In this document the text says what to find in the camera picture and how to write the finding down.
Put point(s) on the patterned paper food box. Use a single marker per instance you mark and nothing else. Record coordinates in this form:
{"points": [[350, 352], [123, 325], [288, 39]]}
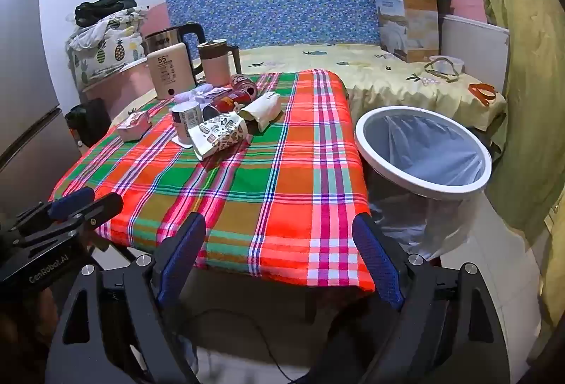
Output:
{"points": [[218, 132]]}

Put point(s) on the black bag on pile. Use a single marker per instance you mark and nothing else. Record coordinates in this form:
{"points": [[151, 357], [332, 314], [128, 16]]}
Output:
{"points": [[103, 8]]}

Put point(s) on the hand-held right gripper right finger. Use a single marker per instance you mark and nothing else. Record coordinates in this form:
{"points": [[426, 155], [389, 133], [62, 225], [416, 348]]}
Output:
{"points": [[377, 260]]}

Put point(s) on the plaid tablecloth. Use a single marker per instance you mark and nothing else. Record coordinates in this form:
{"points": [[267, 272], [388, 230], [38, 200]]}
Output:
{"points": [[265, 189]]}

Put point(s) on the pineapple print cloth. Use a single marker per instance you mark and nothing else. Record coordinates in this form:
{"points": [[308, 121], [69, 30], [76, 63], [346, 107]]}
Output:
{"points": [[110, 53]]}

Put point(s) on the black floor bag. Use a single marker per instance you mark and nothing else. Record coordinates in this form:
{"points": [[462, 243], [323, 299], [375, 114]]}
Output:
{"points": [[88, 123]]}

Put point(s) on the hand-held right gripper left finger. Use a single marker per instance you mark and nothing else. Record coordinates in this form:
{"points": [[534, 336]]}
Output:
{"points": [[181, 260]]}

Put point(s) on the dark red drink can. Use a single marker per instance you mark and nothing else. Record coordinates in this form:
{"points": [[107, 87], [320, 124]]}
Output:
{"points": [[223, 106]]}

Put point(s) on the white paper cup sleeve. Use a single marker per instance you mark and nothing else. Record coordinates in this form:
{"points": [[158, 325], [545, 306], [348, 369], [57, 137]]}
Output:
{"points": [[265, 108]]}

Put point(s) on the grey refrigerator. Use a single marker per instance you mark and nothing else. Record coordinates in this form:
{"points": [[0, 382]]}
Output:
{"points": [[22, 79]]}

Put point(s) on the green curtain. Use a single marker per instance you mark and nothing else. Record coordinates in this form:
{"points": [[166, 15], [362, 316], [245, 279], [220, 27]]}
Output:
{"points": [[521, 57]]}

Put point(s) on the cream thermos kettle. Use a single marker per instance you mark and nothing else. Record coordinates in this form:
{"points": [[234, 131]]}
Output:
{"points": [[167, 70]]}

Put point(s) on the white rimmed trash bin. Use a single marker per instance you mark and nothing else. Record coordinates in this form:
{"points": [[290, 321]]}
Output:
{"points": [[423, 191]]}

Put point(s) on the white bowl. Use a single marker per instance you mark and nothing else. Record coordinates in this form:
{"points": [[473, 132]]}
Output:
{"points": [[457, 62]]}

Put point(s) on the grey labelled paper cup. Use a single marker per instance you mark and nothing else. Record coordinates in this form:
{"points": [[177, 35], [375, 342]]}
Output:
{"points": [[185, 117]]}

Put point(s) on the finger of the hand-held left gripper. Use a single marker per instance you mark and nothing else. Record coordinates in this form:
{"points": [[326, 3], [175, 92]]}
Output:
{"points": [[70, 199], [103, 207]]}

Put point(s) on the small pink box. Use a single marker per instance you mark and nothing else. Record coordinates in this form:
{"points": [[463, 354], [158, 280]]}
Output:
{"points": [[132, 125]]}

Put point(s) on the white board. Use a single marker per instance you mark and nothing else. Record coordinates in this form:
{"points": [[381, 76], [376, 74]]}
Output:
{"points": [[472, 53]]}

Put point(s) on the pink cabinet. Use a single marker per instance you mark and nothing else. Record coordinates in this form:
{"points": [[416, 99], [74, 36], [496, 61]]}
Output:
{"points": [[123, 88]]}

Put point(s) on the yellow printed bedsheet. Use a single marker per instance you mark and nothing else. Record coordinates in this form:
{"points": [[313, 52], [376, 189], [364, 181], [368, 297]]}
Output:
{"points": [[353, 70]]}

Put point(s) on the printed cardboard box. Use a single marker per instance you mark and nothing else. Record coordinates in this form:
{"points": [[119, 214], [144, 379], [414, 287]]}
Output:
{"points": [[410, 26]]}

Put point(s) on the steel electric kettle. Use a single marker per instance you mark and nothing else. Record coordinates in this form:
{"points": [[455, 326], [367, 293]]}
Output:
{"points": [[163, 38]]}

